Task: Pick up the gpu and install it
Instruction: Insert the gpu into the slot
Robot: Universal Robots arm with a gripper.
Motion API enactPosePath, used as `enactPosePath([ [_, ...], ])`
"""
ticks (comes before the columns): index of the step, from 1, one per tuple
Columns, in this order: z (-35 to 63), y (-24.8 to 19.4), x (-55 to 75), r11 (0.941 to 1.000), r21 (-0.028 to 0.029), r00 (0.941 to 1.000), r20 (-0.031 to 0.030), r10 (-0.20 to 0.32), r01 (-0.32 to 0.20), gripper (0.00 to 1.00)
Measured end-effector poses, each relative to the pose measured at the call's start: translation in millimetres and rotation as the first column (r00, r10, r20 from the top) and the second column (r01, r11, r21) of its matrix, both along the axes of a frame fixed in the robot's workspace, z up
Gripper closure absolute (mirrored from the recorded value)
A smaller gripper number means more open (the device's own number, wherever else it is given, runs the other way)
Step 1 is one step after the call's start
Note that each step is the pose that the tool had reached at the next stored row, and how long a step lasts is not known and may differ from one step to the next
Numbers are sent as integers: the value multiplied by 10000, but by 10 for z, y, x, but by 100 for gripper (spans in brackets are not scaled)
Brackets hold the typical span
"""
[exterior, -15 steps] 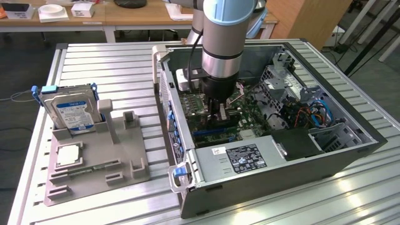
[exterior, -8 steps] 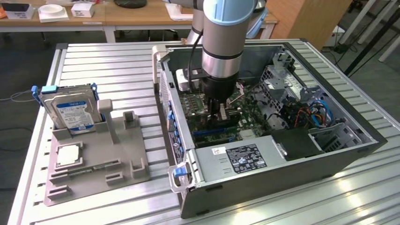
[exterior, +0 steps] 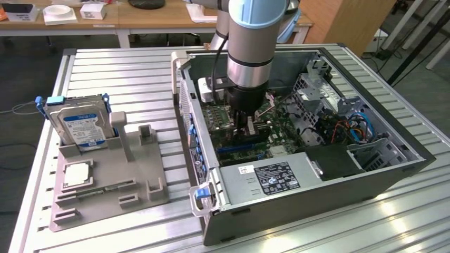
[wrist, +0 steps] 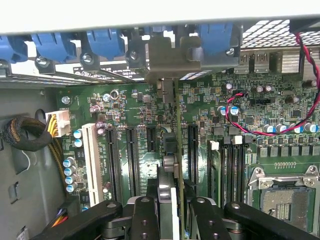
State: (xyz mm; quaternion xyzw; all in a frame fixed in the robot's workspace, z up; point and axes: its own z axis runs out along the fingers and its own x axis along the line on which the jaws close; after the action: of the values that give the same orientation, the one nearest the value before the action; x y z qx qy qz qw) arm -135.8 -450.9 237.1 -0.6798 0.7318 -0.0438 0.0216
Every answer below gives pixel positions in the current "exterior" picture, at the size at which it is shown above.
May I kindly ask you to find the blue case latch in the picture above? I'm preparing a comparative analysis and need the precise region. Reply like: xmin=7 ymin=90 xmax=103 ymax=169
xmin=194 ymin=187 xmax=211 ymax=201

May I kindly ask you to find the metal disk bay bracket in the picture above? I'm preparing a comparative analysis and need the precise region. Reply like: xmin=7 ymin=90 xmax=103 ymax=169
xmin=346 ymin=137 xmax=411 ymax=172

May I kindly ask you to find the open black PC case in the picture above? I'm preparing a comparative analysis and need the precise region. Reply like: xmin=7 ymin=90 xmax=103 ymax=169
xmin=169 ymin=46 xmax=437 ymax=247

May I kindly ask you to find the hard disk in blue carrier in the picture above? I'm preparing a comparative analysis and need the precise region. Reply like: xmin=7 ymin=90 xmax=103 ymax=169
xmin=35 ymin=93 xmax=112 ymax=152

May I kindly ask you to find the green motherboard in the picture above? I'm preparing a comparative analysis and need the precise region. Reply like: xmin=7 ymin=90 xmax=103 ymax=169
xmin=202 ymin=88 xmax=307 ymax=168

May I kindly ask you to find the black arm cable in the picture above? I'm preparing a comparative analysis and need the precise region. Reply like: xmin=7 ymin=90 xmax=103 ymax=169
xmin=211 ymin=39 xmax=230 ymax=89

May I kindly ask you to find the black bowl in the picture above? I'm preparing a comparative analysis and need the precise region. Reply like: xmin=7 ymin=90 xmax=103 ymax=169
xmin=127 ymin=0 xmax=165 ymax=10

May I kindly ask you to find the black stand leg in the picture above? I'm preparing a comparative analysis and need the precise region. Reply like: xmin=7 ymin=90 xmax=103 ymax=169
xmin=386 ymin=10 xmax=450 ymax=86

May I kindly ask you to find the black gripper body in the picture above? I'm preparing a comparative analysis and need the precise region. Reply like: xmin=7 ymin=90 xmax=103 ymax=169
xmin=224 ymin=85 xmax=267 ymax=113

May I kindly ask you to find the green RAM stick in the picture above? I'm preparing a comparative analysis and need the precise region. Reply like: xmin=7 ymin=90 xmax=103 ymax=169
xmin=75 ymin=184 xmax=123 ymax=197

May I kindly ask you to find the red power wire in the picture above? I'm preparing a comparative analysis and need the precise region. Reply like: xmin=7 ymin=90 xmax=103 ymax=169
xmin=330 ymin=122 xmax=340 ymax=144

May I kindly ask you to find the grey parts rack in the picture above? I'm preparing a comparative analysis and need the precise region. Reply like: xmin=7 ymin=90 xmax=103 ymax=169
xmin=48 ymin=110 xmax=169 ymax=233

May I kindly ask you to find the white box black lid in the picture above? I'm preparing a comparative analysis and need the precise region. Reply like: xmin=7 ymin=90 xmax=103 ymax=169
xmin=5 ymin=4 xmax=39 ymax=22

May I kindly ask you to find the white table frame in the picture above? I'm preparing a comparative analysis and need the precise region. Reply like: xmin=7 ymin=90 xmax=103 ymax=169
xmin=380 ymin=0 xmax=450 ymax=71

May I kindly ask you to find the silver CPU chip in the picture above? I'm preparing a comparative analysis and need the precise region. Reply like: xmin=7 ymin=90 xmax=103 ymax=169
xmin=64 ymin=162 xmax=93 ymax=185

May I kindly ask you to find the metal socket cover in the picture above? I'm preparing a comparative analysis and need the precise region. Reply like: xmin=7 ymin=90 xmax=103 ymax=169
xmin=259 ymin=91 xmax=279 ymax=113

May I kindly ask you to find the grey power supply unit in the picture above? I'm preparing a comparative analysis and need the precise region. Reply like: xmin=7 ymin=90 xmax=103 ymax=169
xmin=212 ymin=154 xmax=323 ymax=206

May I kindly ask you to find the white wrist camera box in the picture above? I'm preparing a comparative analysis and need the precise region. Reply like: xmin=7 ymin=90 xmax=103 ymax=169
xmin=196 ymin=76 xmax=230 ymax=103

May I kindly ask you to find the metal disk bay cage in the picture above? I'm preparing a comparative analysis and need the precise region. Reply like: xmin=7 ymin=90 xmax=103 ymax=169
xmin=290 ymin=59 xmax=363 ymax=124

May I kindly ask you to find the wooden cabinet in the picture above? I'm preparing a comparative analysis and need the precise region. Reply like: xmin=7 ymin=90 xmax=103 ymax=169
xmin=300 ymin=0 xmax=398 ymax=57

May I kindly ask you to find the white paper stack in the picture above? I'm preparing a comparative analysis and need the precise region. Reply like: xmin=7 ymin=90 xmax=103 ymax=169
xmin=184 ymin=3 xmax=219 ymax=24

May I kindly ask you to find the blue expansion slot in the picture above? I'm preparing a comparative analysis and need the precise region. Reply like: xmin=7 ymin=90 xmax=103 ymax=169
xmin=216 ymin=143 xmax=258 ymax=155

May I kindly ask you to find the blue SATA wire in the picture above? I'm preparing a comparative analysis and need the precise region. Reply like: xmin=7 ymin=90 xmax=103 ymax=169
xmin=347 ymin=112 xmax=376 ymax=144

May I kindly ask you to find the grey floor cable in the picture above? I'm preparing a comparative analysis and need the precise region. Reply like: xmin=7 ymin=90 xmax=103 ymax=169
xmin=9 ymin=102 xmax=40 ymax=115

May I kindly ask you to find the small white box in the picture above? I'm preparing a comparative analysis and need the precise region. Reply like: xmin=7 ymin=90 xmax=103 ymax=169
xmin=80 ymin=3 xmax=108 ymax=21

